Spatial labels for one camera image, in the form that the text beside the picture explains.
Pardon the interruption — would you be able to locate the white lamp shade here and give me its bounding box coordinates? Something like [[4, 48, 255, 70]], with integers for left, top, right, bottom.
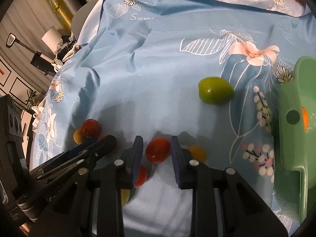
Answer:
[[41, 27, 62, 54]]

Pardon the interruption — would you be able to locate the yellow patterned curtain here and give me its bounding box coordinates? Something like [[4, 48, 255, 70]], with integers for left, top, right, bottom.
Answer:
[[45, 0, 73, 32]]

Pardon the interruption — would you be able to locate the green round fruit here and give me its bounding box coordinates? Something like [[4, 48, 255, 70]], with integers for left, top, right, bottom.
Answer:
[[198, 76, 235, 105]]

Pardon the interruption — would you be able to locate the yellow small fruit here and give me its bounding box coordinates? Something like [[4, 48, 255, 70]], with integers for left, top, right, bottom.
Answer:
[[187, 146, 207, 163], [73, 128, 87, 144]]

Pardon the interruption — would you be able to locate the yellow lemon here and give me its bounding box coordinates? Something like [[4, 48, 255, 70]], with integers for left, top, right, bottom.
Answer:
[[120, 188, 138, 207]]

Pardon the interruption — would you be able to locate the red tomato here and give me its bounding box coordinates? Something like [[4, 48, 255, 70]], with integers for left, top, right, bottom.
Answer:
[[134, 165, 148, 188], [81, 119, 101, 138], [145, 137, 170, 164]]

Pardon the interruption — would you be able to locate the large orange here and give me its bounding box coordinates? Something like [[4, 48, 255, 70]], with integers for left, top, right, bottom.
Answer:
[[302, 107, 309, 132]]

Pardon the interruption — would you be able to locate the light blue floral cloth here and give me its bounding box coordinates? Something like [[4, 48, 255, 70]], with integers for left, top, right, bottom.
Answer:
[[31, 0, 315, 233]]

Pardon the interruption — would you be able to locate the green plastic bowl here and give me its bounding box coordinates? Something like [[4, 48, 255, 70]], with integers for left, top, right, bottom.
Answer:
[[275, 56, 315, 223]]

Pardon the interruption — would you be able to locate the black stand device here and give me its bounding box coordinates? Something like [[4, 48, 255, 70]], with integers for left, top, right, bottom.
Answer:
[[5, 33, 56, 77]]

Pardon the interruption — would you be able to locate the small orange mandarin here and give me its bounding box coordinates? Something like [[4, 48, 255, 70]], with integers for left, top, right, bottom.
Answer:
[[98, 134, 117, 153]]

